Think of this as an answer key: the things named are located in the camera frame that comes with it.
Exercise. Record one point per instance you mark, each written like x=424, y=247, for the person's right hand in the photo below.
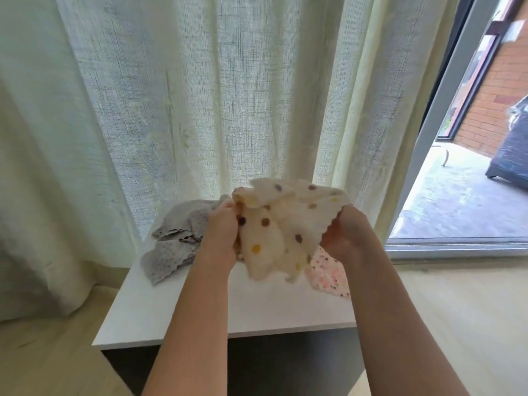
x=351, y=235

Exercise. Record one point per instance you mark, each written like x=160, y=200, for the person's left hand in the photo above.
x=221, y=239

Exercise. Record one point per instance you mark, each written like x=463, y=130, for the pile of grey cloths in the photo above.
x=169, y=258
x=194, y=218

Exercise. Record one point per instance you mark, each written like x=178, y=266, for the pink floral cloths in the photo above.
x=330, y=276

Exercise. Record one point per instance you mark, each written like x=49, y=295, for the cream polka dot cloths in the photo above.
x=285, y=226

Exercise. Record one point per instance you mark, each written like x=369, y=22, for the person's right forearm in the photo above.
x=400, y=334

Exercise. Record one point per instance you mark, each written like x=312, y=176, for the person's left forearm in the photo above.
x=194, y=338

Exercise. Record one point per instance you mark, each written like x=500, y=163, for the white table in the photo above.
x=272, y=309

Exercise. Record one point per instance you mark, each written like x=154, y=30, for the white linen curtain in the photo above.
x=206, y=86

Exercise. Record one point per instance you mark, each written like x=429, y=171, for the dark blue tarpaulin cover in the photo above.
x=511, y=148

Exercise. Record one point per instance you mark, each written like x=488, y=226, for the white sliding door frame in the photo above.
x=425, y=119

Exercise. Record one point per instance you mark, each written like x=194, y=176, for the dark balcony window frame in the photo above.
x=474, y=74

